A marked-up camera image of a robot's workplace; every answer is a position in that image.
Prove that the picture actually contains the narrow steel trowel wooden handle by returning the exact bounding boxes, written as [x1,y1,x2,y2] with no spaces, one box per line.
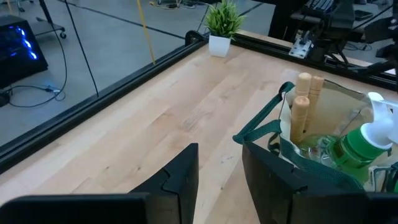
[290,95,311,144]

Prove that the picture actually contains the steel hand fork wooden handle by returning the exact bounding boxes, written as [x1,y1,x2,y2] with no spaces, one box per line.
[304,76,325,133]

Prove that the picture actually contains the backlit black keyboard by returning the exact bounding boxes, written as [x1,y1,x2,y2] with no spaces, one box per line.
[307,0,335,12]

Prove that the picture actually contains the beige green gardening tote bag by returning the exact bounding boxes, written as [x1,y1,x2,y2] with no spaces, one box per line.
[232,79,398,195]

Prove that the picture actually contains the black aluminium table frame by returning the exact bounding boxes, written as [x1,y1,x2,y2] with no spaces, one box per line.
[0,29,398,175]

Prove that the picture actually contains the black computer tower blue lights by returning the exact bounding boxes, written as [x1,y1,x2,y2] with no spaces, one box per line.
[0,14,49,90]

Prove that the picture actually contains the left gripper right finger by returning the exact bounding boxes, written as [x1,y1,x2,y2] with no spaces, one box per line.
[242,142,398,224]

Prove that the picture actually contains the green spray bottle white trigger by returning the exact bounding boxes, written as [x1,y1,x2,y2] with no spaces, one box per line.
[298,91,398,184]

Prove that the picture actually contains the grey rolling stand base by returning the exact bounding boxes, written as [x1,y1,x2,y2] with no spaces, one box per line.
[29,0,67,40]

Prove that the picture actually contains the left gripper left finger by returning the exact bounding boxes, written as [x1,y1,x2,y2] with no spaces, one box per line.
[0,142,199,224]

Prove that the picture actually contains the green plant in white pot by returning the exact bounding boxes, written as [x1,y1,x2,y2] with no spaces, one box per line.
[205,0,246,58]

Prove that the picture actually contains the yellow hanging cord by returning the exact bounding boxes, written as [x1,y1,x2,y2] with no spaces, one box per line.
[136,0,157,66]

